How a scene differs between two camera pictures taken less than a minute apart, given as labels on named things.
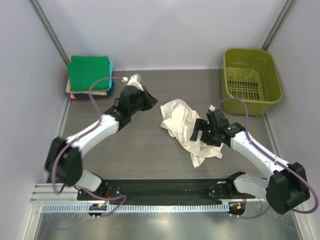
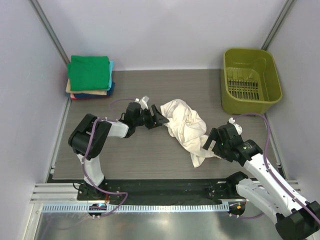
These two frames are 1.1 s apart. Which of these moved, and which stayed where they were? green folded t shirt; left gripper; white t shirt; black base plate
Moved: left gripper
Stayed: green folded t shirt; black base plate; white t shirt
